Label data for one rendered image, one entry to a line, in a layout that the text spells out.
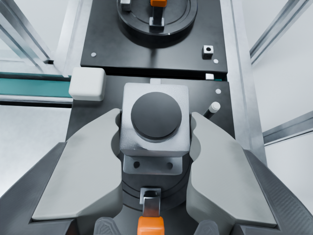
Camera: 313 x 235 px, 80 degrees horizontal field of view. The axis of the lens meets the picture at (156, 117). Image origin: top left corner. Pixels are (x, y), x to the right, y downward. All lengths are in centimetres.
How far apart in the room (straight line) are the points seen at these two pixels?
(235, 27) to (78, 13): 30
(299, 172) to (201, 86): 27
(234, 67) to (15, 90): 36
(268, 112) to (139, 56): 30
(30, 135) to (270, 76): 51
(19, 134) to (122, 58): 21
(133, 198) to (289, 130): 23
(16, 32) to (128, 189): 24
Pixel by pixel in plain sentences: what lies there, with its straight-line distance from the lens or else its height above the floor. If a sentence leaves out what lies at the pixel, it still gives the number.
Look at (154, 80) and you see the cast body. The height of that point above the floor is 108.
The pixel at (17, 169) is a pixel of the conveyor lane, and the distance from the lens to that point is 37.
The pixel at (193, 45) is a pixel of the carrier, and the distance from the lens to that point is 35.
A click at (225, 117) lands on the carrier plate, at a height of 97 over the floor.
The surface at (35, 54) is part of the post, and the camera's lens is 34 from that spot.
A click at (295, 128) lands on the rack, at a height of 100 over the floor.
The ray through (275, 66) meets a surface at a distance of 54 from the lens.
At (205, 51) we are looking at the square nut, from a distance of 33.
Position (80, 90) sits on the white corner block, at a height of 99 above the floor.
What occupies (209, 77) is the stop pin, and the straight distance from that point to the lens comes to 32.
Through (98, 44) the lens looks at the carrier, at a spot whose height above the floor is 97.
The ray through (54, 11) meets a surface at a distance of 60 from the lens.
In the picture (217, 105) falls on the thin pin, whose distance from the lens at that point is 18.
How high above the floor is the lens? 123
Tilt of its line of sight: 71 degrees down
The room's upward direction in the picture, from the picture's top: 8 degrees clockwise
